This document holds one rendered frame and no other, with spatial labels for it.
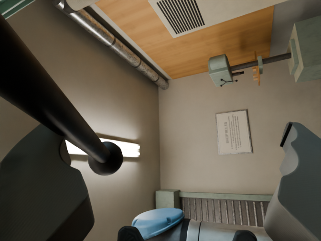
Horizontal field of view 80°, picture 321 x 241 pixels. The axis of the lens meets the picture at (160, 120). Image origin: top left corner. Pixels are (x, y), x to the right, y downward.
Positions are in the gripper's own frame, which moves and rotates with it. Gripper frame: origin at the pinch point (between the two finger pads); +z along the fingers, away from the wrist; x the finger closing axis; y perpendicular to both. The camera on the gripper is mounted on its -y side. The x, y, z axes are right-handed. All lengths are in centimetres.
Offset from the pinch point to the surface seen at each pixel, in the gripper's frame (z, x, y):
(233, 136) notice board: 224, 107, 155
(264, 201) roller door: 153, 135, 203
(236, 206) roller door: 159, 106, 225
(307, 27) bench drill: 195, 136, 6
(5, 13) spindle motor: 6.5, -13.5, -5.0
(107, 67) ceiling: 224, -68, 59
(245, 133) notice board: 221, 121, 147
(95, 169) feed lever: 2.4, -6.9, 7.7
